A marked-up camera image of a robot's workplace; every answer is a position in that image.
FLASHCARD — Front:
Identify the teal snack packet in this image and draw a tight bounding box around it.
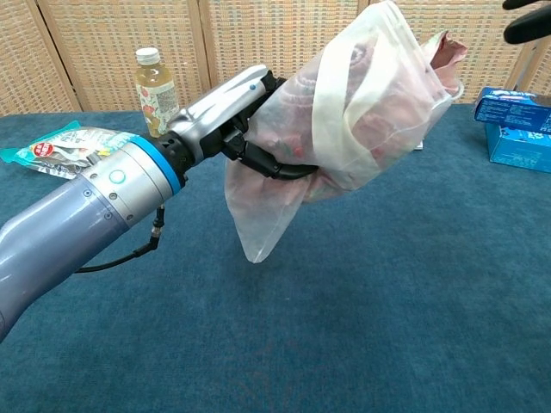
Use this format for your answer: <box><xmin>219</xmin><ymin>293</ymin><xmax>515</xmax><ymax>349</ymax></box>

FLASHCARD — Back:
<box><xmin>0</xmin><ymin>120</ymin><xmax>143</xmax><ymax>178</ymax></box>

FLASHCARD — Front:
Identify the tea bottle with white cap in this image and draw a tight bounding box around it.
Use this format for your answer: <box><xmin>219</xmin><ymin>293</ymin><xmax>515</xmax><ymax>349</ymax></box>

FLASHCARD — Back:
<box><xmin>134</xmin><ymin>46</ymin><xmax>181</xmax><ymax>139</ymax></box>

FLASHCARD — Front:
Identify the translucent zip plastic bag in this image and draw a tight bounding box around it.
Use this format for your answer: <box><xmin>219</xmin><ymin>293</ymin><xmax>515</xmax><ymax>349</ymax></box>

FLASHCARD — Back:
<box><xmin>224</xmin><ymin>0</ymin><xmax>466</xmax><ymax>264</ymax></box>

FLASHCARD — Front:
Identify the woven folding screen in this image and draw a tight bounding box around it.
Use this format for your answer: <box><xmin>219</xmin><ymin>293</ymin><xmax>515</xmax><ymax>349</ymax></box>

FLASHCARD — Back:
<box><xmin>0</xmin><ymin>0</ymin><xmax>551</xmax><ymax>117</ymax></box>

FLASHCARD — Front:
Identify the blue pink cookie box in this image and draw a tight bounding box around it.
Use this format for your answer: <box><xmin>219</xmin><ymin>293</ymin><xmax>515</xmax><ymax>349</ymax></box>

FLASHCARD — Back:
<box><xmin>472</xmin><ymin>86</ymin><xmax>551</xmax><ymax>134</ymax></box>

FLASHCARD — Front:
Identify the blue table mat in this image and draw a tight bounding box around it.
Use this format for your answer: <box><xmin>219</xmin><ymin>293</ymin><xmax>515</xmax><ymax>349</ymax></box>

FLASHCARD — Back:
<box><xmin>0</xmin><ymin>102</ymin><xmax>551</xmax><ymax>413</ymax></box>

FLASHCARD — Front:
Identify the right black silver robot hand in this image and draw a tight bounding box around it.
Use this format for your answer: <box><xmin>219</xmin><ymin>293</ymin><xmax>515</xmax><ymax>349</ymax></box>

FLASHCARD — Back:
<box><xmin>502</xmin><ymin>0</ymin><xmax>551</xmax><ymax>45</ymax></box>

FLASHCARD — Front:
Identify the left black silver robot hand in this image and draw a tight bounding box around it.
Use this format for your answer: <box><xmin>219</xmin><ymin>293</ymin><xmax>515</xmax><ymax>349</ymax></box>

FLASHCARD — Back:
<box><xmin>165</xmin><ymin>64</ymin><xmax>319</xmax><ymax>182</ymax></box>

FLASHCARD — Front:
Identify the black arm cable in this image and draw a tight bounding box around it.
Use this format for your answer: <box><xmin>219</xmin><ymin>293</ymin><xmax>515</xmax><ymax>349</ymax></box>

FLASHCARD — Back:
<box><xmin>72</xmin><ymin>205</ymin><xmax>167</xmax><ymax>274</ymax></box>

